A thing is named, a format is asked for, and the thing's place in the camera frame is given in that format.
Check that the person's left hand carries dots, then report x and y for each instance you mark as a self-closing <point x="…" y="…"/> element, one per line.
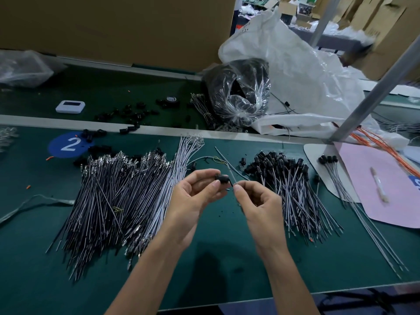
<point x="190" y="203"/>

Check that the person's right hand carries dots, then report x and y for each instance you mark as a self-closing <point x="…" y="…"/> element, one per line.
<point x="262" y="210"/>

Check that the black plastic caps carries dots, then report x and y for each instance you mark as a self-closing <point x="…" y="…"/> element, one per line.
<point x="124" y="114"/>

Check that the person's right forearm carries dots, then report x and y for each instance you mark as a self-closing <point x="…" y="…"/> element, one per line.
<point x="289" y="285"/>

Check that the person's left forearm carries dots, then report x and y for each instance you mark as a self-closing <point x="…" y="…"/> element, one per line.
<point x="148" y="282"/>

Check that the pink paper sheet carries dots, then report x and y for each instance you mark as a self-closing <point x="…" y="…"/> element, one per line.
<point x="374" y="187"/>

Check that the clear bag with black contents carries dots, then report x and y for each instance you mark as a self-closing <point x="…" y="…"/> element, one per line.
<point x="236" y="92"/>

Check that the blue round number sticker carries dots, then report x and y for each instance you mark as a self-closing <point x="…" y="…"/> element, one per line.
<point x="67" y="145"/>

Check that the large white plastic sack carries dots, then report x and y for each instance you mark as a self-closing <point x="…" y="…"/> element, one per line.
<point x="298" y="72"/>

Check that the small white timer device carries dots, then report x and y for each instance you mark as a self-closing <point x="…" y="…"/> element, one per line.
<point x="70" y="107"/>

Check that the clear plastic strip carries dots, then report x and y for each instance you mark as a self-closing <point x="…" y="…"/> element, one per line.
<point x="33" y="206"/>

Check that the brown cardboard panel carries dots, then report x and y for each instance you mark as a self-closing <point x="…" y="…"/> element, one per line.
<point x="131" y="29"/>

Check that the crumpled clear plastic bag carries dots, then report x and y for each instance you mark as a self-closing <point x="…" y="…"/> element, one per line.
<point x="26" y="67"/>

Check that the stack of cardboard boxes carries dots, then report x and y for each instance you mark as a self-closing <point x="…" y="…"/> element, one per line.
<point x="387" y="32"/>

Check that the grey metal frame post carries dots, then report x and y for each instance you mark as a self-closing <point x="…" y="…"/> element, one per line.
<point x="371" y="98"/>
<point x="325" y="19"/>

